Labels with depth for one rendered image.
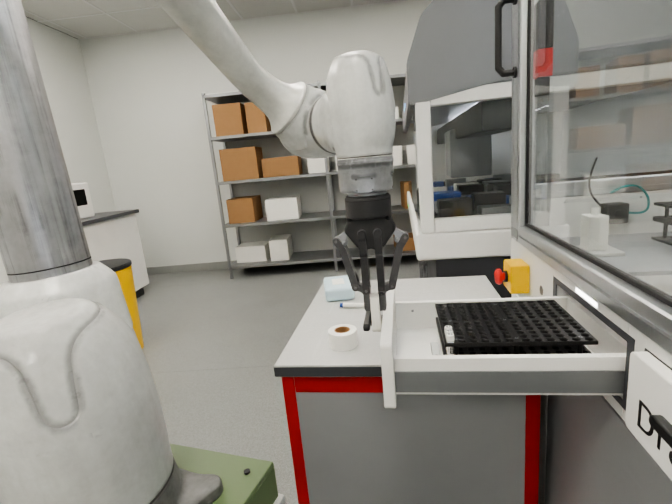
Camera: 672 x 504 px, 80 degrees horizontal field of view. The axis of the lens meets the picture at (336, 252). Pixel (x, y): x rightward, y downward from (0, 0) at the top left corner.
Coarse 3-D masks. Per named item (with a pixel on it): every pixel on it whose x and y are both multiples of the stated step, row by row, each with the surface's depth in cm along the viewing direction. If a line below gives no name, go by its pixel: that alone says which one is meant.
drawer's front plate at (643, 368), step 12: (636, 360) 50; (648, 360) 48; (636, 372) 50; (648, 372) 47; (660, 372) 46; (636, 384) 50; (648, 384) 48; (660, 384) 45; (636, 396) 50; (648, 396) 48; (660, 396) 45; (636, 408) 50; (648, 408) 48; (660, 408) 46; (636, 420) 51; (648, 420) 48; (636, 432) 51; (648, 444) 48; (660, 444) 46; (660, 456) 46
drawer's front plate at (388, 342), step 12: (384, 312) 71; (384, 324) 66; (396, 324) 87; (384, 336) 61; (396, 336) 82; (384, 348) 59; (384, 360) 59; (384, 372) 60; (384, 384) 60; (384, 396) 61
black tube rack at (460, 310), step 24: (456, 312) 75; (480, 312) 75; (504, 312) 73; (528, 312) 72; (552, 312) 71; (456, 336) 65; (480, 336) 65; (504, 336) 64; (528, 336) 63; (552, 336) 62; (576, 336) 62
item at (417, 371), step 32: (416, 320) 84; (576, 320) 75; (416, 352) 75; (608, 352) 64; (416, 384) 61; (448, 384) 61; (480, 384) 60; (512, 384) 59; (544, 384) 58; (576, 384) 58; (608, 384) 57
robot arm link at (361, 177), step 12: (384, 156) 61; (348, 168) 61; (360, 168) 60; (372, 168) 60; (384, 168) 61; (348, 180) 62; (360, 180) 61; (372, 180) 61; (384, 180) 61; (348, 192) 62; (360, 192) 61; (372, 192) 62; (384, 192) 64
